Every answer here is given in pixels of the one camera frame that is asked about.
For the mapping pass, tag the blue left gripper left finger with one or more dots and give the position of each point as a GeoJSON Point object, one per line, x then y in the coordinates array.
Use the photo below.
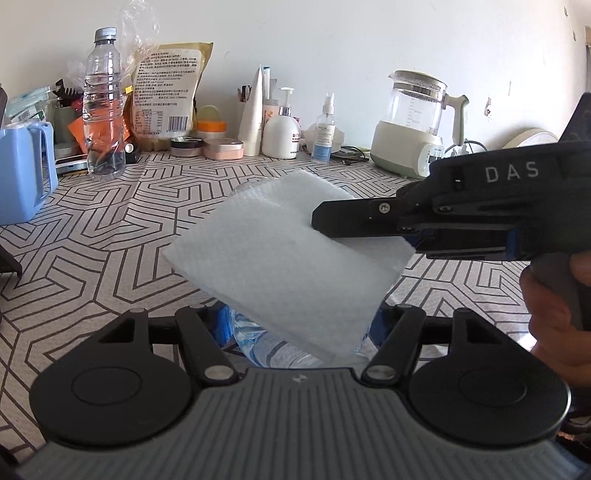
{"type": "Point", "coordinates": [221, 323]}

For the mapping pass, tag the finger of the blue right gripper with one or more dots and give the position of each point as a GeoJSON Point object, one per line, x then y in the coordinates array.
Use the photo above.
{"type": "Point", "coordinates": [419, 242]}

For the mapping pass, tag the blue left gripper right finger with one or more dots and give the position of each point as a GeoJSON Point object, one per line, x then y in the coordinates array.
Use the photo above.
{"type": "Point", "coordinates": [381, 326]}

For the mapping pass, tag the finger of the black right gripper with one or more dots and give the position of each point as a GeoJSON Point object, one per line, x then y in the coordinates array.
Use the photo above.
{"type": "Point", "coordinates": [360, 218]}

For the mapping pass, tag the clear blue-label water bottle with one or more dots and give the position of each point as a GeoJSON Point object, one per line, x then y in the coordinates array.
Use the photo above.
{"type": "Point", "coordinates": [272, 345]}

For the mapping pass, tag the white cleaning cloth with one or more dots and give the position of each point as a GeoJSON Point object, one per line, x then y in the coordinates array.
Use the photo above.
{"type": "Point", "coordinates": [203, 256]}

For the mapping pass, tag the person's right hand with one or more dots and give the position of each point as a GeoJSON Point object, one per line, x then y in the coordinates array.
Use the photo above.
{"type": "Point", "coordinates": [560, 345]}

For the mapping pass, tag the clear spray bottle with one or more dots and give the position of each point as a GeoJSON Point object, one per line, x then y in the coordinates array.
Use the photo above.
{"type": "Point", "coordinates": [324, 131]}

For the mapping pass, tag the glass electric kettle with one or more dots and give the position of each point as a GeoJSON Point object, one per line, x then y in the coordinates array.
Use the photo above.
{"type": "Point", "coordinates": [407, 141]}

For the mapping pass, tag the white round appliance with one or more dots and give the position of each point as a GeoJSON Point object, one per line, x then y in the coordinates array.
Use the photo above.
{"type": "Point", "coordinates": [531, 137]}

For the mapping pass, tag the white pump lotion bottle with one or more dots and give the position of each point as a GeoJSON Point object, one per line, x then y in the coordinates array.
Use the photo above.
{"type": "Point", "coordinates": [281, 134]}

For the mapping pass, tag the white cosmetic tube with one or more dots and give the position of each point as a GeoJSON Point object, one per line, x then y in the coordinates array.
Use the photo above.
{"type": "Point", "coordinates": [251, 127]}

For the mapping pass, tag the pink round cosmetic jar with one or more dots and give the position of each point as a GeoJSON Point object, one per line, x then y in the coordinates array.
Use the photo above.
{"type": "Point", "coordinates": [223, 149]}

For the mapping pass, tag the black lid round jar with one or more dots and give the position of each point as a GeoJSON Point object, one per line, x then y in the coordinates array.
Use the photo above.
{"type": "Point", "coordinates": [186, 147]}

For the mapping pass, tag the orange lid jar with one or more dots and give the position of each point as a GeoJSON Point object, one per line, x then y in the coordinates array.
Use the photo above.
{"type": "Point", "coordinates": [208, 123]}

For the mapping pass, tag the orange cardboard box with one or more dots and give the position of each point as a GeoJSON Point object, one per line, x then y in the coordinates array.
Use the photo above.
{"type": "Point", "coordinates": [81, 133]}

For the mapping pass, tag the beige printed food bag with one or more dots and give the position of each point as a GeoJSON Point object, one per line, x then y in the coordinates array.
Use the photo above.
{"type": "Point", "coordinates": [163, 104]}

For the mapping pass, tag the blue plastic jug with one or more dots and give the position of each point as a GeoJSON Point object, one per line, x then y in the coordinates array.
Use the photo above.
{"type": "Point", "coordinates": [28, 170]}

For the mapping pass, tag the upright clear water bottle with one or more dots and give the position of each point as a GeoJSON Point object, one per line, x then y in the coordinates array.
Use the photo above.
{"type": "Point", "coordinates": [102, 89]}

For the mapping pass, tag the clear plastic bag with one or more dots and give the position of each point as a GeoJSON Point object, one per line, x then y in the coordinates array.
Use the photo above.
{"type": "Point", "coordinates": [138, 35]}

